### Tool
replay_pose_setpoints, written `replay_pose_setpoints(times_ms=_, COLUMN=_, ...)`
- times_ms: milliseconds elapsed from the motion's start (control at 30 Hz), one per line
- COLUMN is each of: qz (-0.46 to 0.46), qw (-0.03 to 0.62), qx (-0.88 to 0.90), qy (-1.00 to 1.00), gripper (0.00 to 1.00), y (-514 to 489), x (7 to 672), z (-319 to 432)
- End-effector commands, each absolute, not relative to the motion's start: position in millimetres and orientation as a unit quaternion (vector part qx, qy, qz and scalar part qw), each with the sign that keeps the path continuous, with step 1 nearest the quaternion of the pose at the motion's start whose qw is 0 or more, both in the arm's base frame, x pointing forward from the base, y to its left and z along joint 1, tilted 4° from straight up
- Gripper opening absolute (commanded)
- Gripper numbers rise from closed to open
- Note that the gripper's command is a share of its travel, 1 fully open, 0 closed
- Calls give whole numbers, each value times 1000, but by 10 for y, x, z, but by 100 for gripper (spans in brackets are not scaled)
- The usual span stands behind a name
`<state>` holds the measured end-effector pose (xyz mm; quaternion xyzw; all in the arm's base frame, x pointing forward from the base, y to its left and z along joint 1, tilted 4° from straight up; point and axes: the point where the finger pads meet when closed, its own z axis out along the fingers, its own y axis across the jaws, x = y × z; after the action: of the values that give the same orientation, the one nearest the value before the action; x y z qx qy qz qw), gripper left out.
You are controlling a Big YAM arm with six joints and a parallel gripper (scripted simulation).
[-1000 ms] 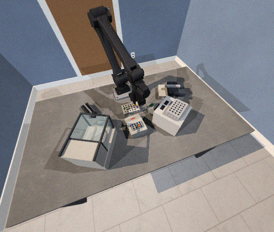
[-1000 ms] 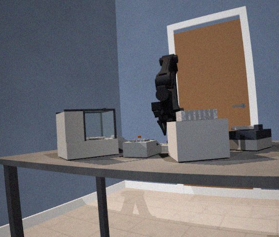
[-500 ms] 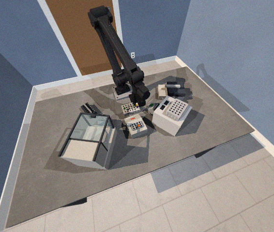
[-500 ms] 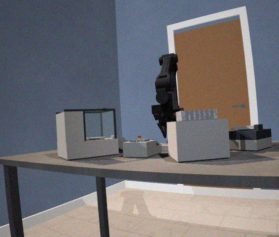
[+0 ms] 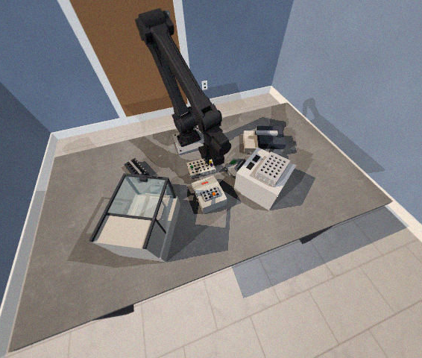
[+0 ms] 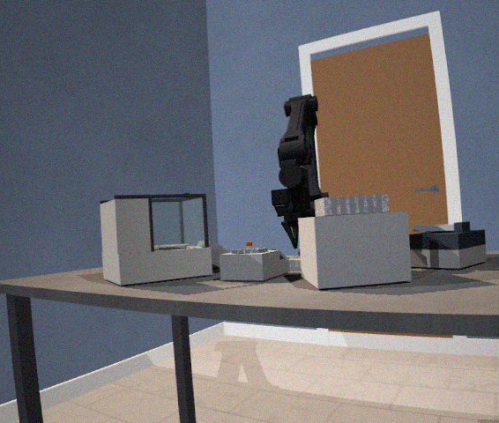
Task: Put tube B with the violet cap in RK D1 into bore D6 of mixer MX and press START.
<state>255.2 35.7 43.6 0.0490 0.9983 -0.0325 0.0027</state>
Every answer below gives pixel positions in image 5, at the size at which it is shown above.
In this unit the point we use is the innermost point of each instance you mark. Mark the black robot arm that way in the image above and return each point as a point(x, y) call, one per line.
point(155, 28)

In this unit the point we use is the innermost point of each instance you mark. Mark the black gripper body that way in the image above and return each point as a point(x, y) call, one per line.
point(201, 150)

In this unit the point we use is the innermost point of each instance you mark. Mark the beige box with holes on top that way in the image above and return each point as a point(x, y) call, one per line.
point(203, 190)

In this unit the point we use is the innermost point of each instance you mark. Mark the beige tube rack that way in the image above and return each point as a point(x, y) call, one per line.
point(200, 168)

